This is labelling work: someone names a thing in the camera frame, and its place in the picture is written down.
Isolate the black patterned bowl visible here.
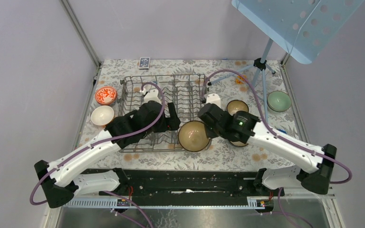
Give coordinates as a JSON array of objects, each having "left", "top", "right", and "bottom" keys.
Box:
[{"left": 226, "top": 100, "right": 249, "bottom": 115}]

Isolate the brown floral bowl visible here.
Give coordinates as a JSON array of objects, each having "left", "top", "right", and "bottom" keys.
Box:
[{"left": 178, "top": 121, "right": 211, "bottom": 152}]

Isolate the grey wire dish rack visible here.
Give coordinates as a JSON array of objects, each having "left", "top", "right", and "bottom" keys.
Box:
[{"left": 117, "top": 74, "right": 205, "bottom": 153}]

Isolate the orange bowl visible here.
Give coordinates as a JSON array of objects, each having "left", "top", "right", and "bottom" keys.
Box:
[{"left": 90, "top": 105, "right": 115, "bottom": 126}]

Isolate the red white bowl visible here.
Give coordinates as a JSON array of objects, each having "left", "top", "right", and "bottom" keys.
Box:
[{"left": 95, "top": 86, "right": 118, "bottom": 105}]

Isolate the pale green bowl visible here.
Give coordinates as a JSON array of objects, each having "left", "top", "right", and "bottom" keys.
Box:
[{"left": 267, "top": 91, "right": 292, "bottom": 113}]

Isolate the dark blue bowl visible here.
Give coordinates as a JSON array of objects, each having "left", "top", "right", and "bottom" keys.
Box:
[{"left": 230, "top": 141, "right": 249, "bottom": 147}]

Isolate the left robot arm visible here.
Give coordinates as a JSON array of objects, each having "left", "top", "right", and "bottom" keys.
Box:
[{"left": 29, "top": 101, "right": 181, "bottom": 209}]

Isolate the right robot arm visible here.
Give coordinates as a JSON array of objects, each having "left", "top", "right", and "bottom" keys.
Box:
[{"left": 198, "top": 104, "right": 337, "bottom": 196}]

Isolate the orange butterfly toy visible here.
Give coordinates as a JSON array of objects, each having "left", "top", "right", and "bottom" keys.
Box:
[{"left": 235, "top": 75, "right": 248, "bottom": 85}]

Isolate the playing card box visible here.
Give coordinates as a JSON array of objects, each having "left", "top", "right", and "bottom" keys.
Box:
[{"left": 138, "top": 57, "right": 151, "bottom": 70}]

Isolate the blue music stand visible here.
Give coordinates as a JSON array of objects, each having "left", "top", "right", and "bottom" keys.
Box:
[{"left": 207, "top": 0, "right": 365, "bottom": 120}]

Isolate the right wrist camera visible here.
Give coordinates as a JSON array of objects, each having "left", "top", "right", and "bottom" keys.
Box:
[{"left": 201, "top": 93, "right": 221, "bottom": 108}]

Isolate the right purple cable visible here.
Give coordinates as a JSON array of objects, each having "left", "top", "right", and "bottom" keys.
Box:
[{"left": 203, "top": 69, "right": 353, "bottom": 185}]

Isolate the purple cable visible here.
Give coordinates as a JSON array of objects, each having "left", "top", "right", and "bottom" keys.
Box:
[
  {"left": 29, "top": 82, "right": 166, "bottom": 206},
  {"left": 203, "top": 69, "right": 353, "bottom": 185}
]

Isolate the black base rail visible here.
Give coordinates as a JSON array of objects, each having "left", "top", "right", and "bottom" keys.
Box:
[{"left": 113, "top": 168, "right": 279, "bottom": 206}]

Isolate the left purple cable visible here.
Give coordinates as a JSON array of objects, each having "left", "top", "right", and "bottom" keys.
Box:
[{"left": 29, "top": 82, "right": 166, "bottom": 206}]

